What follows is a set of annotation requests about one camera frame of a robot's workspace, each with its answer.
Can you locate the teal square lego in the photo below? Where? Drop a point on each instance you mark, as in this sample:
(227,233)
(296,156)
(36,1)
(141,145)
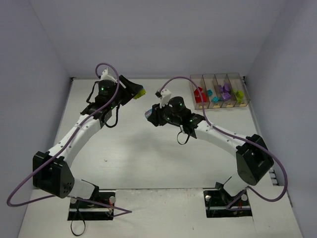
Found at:
(215,100)

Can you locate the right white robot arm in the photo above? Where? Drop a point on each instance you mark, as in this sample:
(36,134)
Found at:
(252,162)

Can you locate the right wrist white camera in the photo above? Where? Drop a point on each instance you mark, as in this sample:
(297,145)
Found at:
(164,95)

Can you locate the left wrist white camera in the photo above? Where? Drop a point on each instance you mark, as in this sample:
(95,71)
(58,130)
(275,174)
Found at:
(105,75)

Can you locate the teal green monster lego stack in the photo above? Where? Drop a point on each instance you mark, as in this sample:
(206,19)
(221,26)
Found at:
(141,93)

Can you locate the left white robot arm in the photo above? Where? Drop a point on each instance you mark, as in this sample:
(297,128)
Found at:
(53,168)

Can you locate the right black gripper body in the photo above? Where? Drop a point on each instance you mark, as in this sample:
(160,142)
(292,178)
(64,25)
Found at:
(155,116)

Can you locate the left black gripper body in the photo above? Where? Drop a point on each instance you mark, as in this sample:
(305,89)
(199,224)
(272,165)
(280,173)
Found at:
(126,87)

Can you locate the purple oval paw lego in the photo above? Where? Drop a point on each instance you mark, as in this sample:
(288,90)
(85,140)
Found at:
(226,88)

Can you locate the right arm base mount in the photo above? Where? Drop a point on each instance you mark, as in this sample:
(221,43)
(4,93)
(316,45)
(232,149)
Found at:
(218,204)

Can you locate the purple lego brick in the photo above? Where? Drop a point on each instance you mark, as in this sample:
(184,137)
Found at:
(226,96)

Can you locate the wrist white camera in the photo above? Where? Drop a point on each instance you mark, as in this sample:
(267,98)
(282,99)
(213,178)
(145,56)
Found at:
(164,95)
(105,75)

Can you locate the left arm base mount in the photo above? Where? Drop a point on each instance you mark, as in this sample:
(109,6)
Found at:
(79,210)

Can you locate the multicolour lego block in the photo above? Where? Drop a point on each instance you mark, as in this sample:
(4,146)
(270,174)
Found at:
(199,95)

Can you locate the clear bin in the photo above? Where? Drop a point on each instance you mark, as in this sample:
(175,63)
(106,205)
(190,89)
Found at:
(212,90)
(199,81)
(237,84)
(221,79)

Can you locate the small lime green lego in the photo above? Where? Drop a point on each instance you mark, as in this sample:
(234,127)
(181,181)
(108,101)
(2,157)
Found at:
(239,96)

